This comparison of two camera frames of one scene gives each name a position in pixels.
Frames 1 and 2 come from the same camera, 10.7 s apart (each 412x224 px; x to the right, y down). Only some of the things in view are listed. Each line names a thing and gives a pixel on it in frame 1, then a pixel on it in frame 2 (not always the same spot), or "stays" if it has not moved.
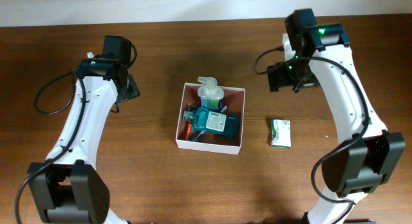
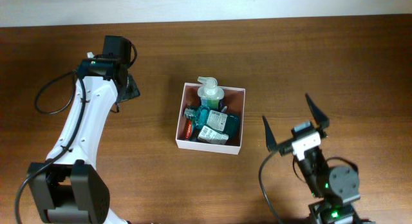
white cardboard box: (234, 100) stays
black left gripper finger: (131, 91) stays
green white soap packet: (280, 133) → (208, 135)
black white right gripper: (280, 78) → (320, 118)
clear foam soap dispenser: (210, 94) stays
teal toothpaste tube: (188, 130) stays
